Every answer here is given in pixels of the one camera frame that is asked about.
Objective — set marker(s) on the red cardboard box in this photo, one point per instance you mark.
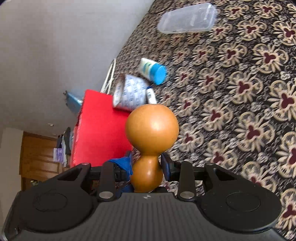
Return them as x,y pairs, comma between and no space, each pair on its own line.
99,134

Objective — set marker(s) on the white tube blue cap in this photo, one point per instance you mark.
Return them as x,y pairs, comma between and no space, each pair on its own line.
152,70

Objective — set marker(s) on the clear plastic case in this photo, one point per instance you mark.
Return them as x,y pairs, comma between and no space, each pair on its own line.
197,18

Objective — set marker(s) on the white blue marker pen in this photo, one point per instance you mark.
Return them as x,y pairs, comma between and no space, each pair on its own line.
151,98

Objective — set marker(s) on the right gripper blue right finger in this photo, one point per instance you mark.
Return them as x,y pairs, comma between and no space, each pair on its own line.
168,167

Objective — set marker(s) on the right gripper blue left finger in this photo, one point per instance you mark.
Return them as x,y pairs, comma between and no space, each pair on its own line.
123,167

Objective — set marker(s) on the orange gourd ornament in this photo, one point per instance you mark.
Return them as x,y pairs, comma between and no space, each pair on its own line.
151,129

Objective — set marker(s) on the white printed tape roll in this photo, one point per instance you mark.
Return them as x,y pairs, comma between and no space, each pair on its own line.
130,93

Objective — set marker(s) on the floral patterned tablecloth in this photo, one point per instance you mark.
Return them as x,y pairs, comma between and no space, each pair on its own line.
232,89

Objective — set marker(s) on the wooden cabinet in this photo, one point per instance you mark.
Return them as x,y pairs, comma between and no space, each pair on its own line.
37,161

